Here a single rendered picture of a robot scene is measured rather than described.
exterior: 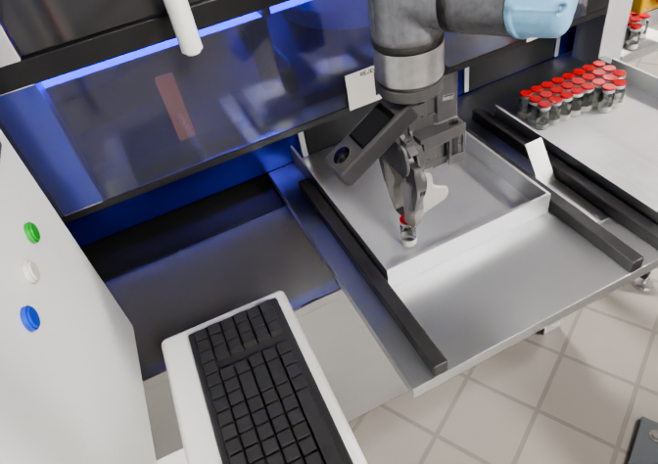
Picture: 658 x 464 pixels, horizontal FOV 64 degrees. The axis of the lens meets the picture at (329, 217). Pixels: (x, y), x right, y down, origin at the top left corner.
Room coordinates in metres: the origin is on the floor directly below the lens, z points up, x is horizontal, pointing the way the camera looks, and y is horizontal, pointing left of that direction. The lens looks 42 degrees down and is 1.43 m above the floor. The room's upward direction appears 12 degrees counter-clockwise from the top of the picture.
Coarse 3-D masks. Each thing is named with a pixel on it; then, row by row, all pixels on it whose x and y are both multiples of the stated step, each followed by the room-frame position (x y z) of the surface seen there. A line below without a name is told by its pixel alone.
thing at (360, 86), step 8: (360, 72) 0.73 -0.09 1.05; (368, 72) 0.74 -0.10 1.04; (352, 80) 0.73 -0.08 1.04; (360, 80) 0.73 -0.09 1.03; (368, 80) 0.74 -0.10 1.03; (352, 88) 0.73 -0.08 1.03; (360, 88) 0.73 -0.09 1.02; (368, 88) 0.73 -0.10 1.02; (352, 96) 0.73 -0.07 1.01; (360, 96) 0.73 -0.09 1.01; (368, 96) 0.73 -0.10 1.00; (376, 96) 0.74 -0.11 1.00; (352, 104) 0.73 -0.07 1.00; (360, 104) 0.73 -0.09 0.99
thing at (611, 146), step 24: (624, 96) 0.76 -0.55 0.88; (648, 96) 0.75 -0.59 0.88; (504, 120) 0.74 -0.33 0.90; (576, 120) 0.72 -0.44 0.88; (600, 120) 0.71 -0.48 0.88; (624, 120) 0.69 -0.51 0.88; (648, 120) 0.68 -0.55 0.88; (552, 144) 0.63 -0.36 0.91; (576, 144) 0.66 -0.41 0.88; (600, 144) 0.65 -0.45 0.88; (624, 144) 0.64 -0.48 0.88; (648, 144) 0.62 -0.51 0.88; (576, 168) 0.58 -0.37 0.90; (600, 168) 0.59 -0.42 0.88; (624, 168) 0.58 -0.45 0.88; (648, 168) 0.57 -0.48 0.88; (624, 192) 0.50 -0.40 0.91; (648, 192) 0.52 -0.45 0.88; (648, 216) 0.46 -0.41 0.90
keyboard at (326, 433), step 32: (224, 320) 0.50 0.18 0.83; (256, 320) 0.49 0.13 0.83; (224, 352) 0.44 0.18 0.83; (256, 352) 0.44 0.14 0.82; (288, 352) 0.42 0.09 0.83; (224, 384) 0.39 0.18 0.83; (256, 384) 0.38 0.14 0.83; (288, 384) 0.37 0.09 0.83; (224, 416) 0.35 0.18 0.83; (256, 416) 0.34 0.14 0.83; (288, 416) 0.33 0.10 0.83; (320, 416) 0.32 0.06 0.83; (224, 448) 0.31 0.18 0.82; (256, 448) 0.30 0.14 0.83; (288, 448) 0.29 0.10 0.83; (320, 448) 0.28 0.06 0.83
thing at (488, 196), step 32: (320, 160) 0.76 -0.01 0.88; (480, 160) 0.67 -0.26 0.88; (320, 192) 0.66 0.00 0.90; (352, 192) 0.66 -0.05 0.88; (384, 192) 0.64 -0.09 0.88; (448, 192) 0.61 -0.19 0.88; (480, 192) 0.60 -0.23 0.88; (512, 192) 0.58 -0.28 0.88; (544, 192) 0.53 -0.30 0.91; (352, 224) 0.55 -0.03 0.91; (384, 224) 0.57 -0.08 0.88; (448, 224) 0.54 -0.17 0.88; (480, 224) 0.50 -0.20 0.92; (512, 224) 0.51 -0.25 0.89; (384, 256) 0.51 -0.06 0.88; (416, 256) 0.46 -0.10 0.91; (448, 256) 0.48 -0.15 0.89
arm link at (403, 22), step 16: (368, 0) 0.52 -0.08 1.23; (384, 0) 0.50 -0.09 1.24; (400, 0) 0.49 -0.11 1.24; (416, 0) 0.48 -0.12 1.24; (432, 0) 0.47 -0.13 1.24; (384, 16) 0.50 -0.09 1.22; (400, 16) 0.49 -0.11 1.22; (416, 16) 0.48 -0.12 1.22; (432, 16) 0.47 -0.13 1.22; (384, 32) 0.50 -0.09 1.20; (400, 32) 0.49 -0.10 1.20; (416, 32) 0.49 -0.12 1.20; (432, 32) 0.49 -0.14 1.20; (384, 48) 0.50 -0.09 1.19; (400, 48) 0.49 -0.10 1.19; (416, 48) 0.49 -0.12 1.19; (432, 48) 0.49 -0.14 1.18
